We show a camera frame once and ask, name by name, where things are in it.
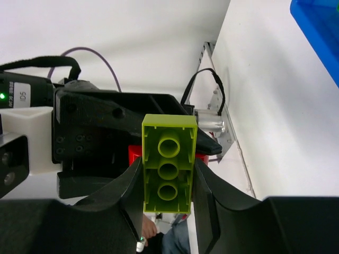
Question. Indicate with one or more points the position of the small red lego piece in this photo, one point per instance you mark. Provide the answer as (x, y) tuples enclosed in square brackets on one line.
[(135, 156)]

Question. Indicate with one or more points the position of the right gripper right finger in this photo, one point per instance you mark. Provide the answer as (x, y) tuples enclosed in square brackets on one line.
[(230, 221)]

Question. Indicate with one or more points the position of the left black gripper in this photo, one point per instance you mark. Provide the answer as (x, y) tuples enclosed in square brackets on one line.
[(92, 131)]

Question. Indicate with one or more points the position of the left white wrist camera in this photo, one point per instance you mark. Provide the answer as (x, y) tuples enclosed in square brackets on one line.
[(27, 169)]

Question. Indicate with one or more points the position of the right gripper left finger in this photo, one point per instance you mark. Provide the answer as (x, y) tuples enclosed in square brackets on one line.
[(107, 221)]

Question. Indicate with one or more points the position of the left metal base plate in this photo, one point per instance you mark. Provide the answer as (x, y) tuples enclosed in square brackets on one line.
[(210, 108)]

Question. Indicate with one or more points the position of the blue compartment tray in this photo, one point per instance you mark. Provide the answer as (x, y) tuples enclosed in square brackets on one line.
[(318, 20)]

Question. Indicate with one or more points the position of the yellow long lego brick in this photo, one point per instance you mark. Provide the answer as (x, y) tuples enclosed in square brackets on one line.
[(168, 156)]

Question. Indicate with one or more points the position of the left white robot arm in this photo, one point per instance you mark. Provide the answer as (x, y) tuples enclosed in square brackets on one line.
[(33, 82)]

